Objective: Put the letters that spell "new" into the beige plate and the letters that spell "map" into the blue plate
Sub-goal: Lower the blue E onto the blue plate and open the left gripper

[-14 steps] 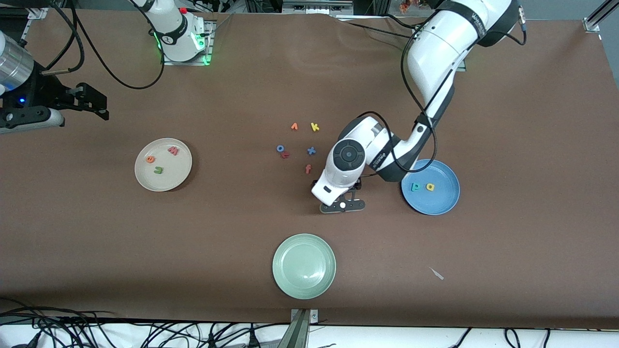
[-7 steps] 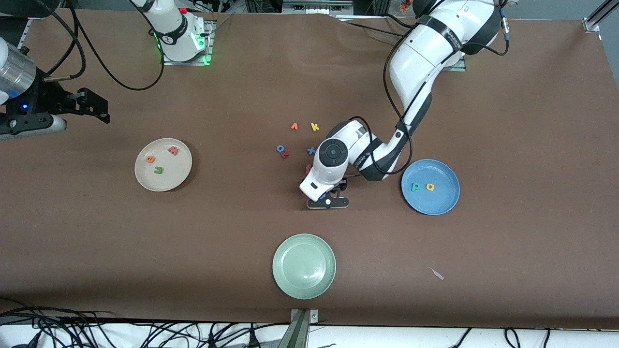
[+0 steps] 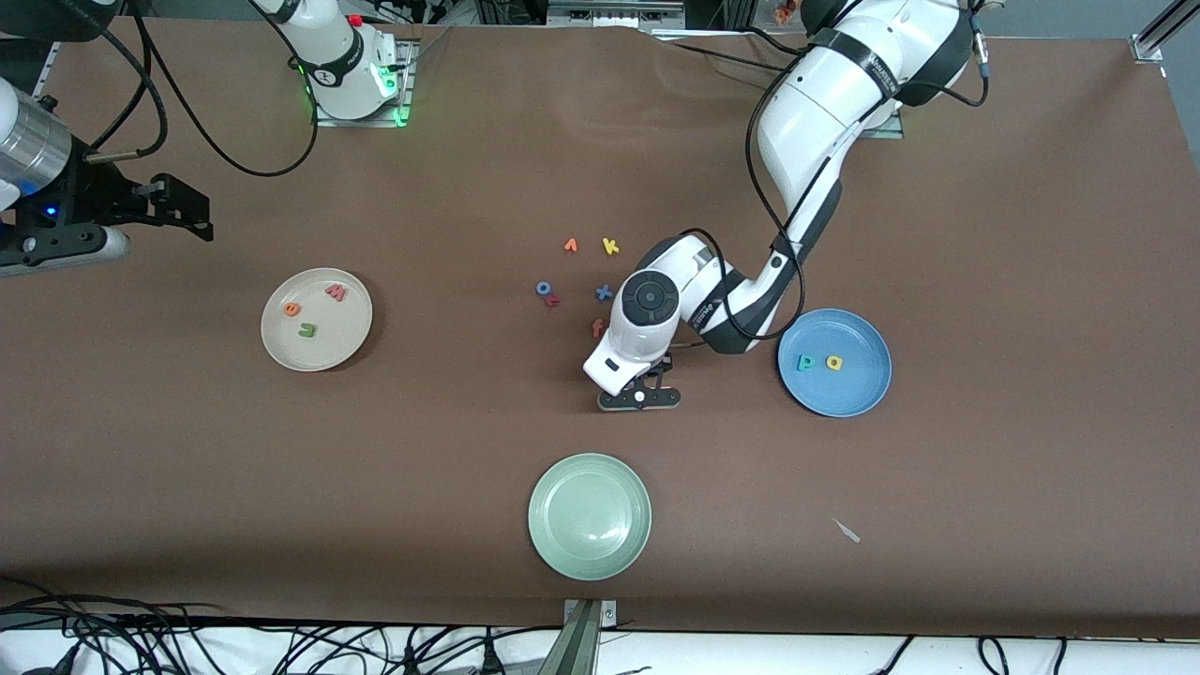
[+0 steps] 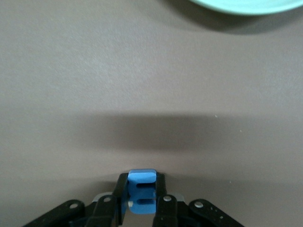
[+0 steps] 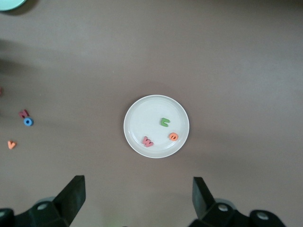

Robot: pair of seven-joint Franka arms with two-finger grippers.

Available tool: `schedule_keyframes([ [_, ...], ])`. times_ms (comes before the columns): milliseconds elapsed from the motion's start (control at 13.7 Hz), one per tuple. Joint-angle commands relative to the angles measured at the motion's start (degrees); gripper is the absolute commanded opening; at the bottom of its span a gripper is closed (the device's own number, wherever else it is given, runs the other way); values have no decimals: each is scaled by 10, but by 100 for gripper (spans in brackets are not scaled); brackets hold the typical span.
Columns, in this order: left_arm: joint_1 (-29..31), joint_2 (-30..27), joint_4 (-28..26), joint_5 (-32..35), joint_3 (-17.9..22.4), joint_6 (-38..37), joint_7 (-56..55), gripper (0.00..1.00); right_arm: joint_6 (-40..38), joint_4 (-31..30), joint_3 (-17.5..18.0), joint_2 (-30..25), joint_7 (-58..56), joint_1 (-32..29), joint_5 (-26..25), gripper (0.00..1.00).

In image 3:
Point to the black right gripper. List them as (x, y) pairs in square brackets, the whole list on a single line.
[(105, 190)]

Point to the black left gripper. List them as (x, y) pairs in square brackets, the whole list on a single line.
[(667, 365)]

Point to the pink foam letter w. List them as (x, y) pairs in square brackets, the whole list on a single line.
[(336, 292)]

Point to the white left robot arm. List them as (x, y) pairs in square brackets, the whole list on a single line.
[(816, 112)]

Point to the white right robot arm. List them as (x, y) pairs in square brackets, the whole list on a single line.
[(347, 66)]

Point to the pale green round plate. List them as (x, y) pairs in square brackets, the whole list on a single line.
[(589, 516)]

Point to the blue round plate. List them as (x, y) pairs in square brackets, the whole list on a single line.
[(834, 394)]

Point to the beige round plate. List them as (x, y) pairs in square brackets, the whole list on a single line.
[(328, 352)]

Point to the white paper scrap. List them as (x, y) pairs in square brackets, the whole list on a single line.
[(847, 531)]

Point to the brown table cover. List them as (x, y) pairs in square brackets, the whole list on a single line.
[(422, 450)]

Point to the grey metal equipment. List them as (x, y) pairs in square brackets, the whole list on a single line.
[(614, 13)]

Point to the orange flower decoration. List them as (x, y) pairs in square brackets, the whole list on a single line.
[(784, 9)]

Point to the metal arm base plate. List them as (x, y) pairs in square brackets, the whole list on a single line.
[(356, 120), (886, 131)]

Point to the metal table bracket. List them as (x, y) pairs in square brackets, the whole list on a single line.
[(583, 637)]

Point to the aluminium frame profile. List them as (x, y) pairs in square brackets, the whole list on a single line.
[(1155, 36)]

